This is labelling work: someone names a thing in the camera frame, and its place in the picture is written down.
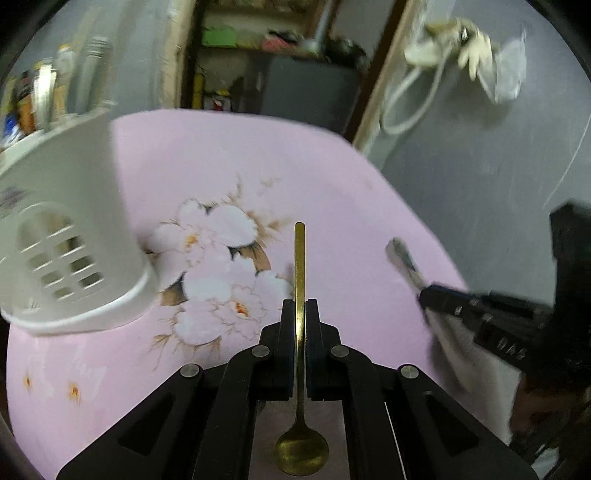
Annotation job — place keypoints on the row of bottles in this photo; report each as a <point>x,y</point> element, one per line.
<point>60,83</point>

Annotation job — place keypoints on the ornate silver spoon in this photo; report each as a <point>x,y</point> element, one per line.
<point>406,261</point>

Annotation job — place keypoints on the white plastic utensil holder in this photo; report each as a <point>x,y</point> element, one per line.
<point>78,207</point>

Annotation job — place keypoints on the pink floral tablecloth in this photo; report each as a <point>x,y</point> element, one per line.
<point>277,175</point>

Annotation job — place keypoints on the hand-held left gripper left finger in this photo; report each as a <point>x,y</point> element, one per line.
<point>288,332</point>

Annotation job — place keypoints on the clear plastic bag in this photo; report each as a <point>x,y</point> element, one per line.
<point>510,69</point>

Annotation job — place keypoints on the green packet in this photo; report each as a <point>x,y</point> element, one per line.
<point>219,37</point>

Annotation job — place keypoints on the gold spoon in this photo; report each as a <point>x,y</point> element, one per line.
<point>299,258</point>

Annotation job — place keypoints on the grey pipe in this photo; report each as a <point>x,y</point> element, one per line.
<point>318,27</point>

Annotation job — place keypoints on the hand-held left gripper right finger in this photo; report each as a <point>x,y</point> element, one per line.
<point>312,332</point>

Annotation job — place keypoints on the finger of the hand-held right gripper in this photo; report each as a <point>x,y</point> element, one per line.
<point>461,307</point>

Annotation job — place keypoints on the wooden door frame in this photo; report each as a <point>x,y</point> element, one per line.
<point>383,78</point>

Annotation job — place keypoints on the black cabinet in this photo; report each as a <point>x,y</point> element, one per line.
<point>309,92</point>

